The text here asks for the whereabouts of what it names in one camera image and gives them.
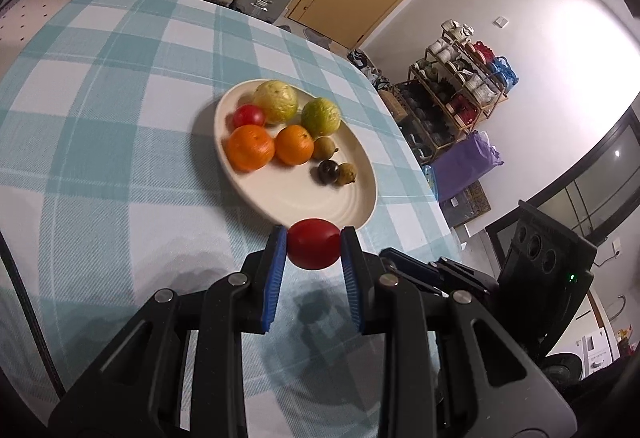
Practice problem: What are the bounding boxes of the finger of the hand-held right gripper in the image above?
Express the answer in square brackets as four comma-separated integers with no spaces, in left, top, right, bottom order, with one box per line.
[379,247,453,299]
[429,256,502,301]

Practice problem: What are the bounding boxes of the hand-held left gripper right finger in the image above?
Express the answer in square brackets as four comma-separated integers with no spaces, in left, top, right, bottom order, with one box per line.
[340,225,576,438]

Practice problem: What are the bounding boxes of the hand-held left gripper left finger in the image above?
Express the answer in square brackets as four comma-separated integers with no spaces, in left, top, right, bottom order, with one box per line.
[47,225,289,438]

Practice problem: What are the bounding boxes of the red tomato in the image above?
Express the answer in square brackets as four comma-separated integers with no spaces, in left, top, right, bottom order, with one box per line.
[232,104,267,129]
[286,218,342,270]

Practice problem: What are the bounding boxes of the cream oval plate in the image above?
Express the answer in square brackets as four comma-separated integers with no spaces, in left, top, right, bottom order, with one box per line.
[213,79,377,228]

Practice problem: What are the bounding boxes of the dark purple plum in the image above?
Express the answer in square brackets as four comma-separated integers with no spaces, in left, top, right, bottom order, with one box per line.
[316,159,342,185]

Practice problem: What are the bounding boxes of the large orange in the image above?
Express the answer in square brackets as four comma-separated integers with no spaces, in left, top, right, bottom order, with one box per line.
[226,125,276,172]

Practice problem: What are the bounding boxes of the small orange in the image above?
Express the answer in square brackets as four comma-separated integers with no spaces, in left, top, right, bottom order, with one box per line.
[275,125,315,166]

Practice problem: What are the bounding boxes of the white appliance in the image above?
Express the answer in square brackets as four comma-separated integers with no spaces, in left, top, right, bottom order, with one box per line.
[545,298,621,384]

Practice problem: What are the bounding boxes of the purple bag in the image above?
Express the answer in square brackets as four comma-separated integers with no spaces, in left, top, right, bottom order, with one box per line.
[432,131,505,204]

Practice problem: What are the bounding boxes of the green guava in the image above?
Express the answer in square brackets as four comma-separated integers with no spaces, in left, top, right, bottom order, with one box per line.
[300,98,343,139]

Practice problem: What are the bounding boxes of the wooden shoe rack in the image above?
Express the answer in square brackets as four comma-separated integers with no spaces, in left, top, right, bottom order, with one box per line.
[395,18,521,164]

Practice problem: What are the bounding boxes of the yellow guava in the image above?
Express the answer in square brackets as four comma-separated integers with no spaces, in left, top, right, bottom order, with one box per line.
[251,80,299,125]

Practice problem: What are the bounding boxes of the blue plastic bag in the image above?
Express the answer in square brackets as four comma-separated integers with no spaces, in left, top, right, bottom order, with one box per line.
[487,57,521,92]

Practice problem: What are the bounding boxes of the patterned shoe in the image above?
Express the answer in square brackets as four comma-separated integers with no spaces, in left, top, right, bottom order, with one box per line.
[347,48,383,79]

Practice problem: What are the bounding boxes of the blue white checked tablecloth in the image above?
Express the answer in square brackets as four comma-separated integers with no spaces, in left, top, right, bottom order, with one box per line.
[0,0,463,438]

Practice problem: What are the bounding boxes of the white dotted cushion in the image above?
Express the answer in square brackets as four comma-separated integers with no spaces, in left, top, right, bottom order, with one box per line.
[0,0,81,69]

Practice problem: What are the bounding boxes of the black cable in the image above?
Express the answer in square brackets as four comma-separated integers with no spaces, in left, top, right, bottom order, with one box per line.
[0,235,67,396]

